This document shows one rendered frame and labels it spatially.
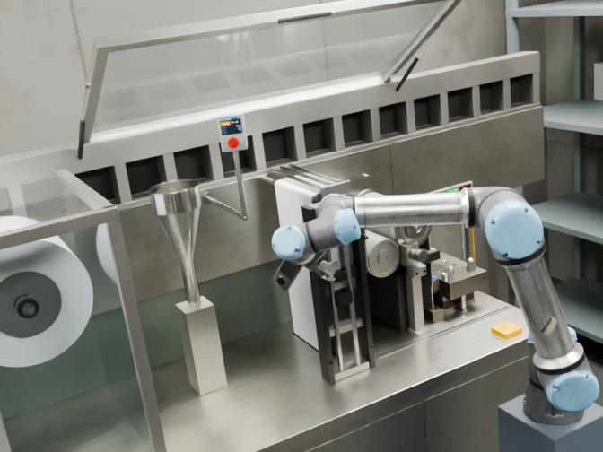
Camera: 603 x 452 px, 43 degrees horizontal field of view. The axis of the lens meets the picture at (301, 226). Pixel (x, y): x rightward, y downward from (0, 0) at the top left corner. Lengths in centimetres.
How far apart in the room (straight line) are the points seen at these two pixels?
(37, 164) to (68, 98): 121
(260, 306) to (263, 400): 47
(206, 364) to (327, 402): 38
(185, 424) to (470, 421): 88
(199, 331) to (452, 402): 79
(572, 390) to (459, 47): 285
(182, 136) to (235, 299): 58
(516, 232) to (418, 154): 118
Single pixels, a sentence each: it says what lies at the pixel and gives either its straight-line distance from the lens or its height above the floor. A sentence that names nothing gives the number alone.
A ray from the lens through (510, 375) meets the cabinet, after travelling 253.
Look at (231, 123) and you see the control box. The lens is 209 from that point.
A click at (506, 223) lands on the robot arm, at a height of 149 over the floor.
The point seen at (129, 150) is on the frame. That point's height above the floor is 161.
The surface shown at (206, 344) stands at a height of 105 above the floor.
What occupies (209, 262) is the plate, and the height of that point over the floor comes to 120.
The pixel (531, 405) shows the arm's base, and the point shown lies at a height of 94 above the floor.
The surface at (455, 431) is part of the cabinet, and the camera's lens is 247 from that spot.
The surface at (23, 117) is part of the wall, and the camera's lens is 344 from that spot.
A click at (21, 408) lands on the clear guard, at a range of 188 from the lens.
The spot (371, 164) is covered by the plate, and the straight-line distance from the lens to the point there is 271.
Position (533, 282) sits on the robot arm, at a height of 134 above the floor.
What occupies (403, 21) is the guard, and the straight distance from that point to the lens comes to 237.
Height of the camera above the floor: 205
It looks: 18 degrees down
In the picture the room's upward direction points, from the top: 7 degrees counter-clockwise
